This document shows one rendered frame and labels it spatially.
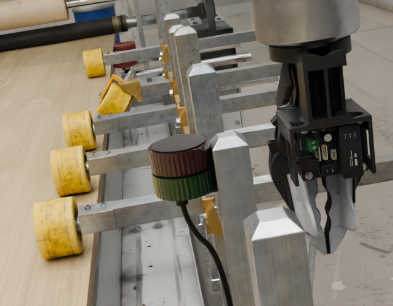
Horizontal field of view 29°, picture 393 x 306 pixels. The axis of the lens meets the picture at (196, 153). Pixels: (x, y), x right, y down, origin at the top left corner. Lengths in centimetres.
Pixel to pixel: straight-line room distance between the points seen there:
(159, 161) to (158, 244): 104
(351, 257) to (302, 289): 246
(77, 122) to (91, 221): 49
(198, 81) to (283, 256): 50
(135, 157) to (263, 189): 31
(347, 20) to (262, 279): 25
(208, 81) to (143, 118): 58
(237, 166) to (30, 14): 237
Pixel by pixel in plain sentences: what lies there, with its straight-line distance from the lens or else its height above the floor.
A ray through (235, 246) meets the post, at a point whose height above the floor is 101.
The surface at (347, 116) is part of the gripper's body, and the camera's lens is 65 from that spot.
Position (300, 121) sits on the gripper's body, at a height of 115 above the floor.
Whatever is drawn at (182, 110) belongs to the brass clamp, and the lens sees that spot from 147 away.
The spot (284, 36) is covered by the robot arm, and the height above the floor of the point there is 122.
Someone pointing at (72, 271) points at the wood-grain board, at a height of 90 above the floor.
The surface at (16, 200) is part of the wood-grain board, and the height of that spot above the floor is 90.
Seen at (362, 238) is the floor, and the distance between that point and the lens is 310.
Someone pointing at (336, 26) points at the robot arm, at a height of 122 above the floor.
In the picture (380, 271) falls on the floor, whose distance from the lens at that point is 284.
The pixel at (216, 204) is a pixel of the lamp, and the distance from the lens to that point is 75.
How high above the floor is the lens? 133
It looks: 18 degrees down
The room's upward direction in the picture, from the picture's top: 9 degrees counter-clockwise
